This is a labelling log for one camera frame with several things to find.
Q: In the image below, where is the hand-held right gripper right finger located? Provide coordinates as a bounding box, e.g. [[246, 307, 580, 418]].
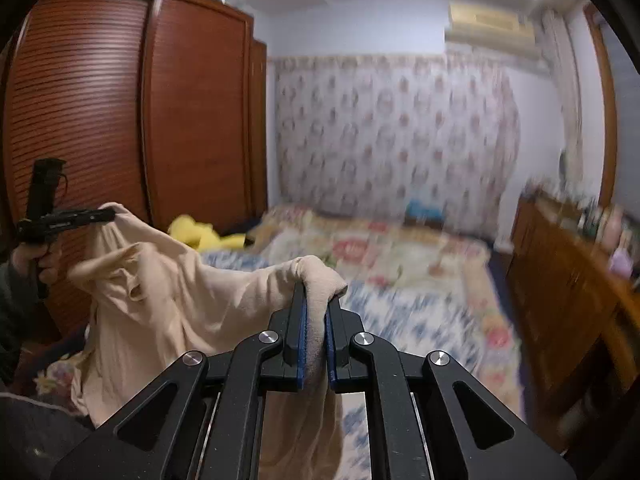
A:
[[325, 297, 576, 480]]

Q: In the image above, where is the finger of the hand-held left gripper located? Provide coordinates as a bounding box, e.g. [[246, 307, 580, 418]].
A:
[[75, 208, 117, 227]]

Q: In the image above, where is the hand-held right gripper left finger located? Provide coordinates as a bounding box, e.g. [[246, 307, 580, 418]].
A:
[[50, 280, 307, 480]]

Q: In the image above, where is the beige printed t-shirt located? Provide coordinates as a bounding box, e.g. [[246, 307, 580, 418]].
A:
[[67, 202, 348, 480]]

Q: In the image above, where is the person's left forearm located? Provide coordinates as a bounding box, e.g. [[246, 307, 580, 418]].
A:
[[0, 260, 41, 386]]

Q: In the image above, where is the person's left hand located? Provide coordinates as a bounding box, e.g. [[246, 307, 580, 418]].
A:
[[12, 244, 61, 287]]

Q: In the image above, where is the blue floral bedsheet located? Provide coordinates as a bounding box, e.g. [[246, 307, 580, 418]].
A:
[[200, 250, 496, 461]]

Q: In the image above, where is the yellow plush toy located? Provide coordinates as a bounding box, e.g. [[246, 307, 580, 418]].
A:
[[167, 215, 244, 251]]

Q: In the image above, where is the floral quilt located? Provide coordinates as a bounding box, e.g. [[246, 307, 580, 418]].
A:
[[245, 205, 526, 411]]

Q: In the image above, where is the wooden louvered wardrobe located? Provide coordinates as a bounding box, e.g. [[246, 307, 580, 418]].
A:
[[0, 0, 268, 341]]

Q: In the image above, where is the blue plastic bag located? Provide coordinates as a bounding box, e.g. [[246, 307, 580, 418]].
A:
[[405, 200, 446, 225]]

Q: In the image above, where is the person's dark clothing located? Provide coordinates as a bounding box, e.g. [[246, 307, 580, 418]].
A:
[[0, 392, 96, 480]]

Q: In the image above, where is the wooden sideboard cabinet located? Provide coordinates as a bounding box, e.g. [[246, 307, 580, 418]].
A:
[[505, 192, 640, 456]]

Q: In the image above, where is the purple pouch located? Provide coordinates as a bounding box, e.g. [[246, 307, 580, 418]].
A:
[[610, 250, 634, 277]]

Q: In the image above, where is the pink thermos jug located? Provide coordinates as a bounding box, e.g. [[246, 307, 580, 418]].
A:
[[602, 207, 627, 252]]

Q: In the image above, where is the patterned window curtain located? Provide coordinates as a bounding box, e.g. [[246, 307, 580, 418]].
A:
[[542, 7, 586, 196]]

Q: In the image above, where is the cream air conditioner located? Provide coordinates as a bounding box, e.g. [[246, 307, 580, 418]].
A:
[[445, 2, 543, 58]]

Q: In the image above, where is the circle patterned wall cloth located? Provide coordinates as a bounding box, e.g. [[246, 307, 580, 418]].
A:
[[267, 52, 521, 248]]

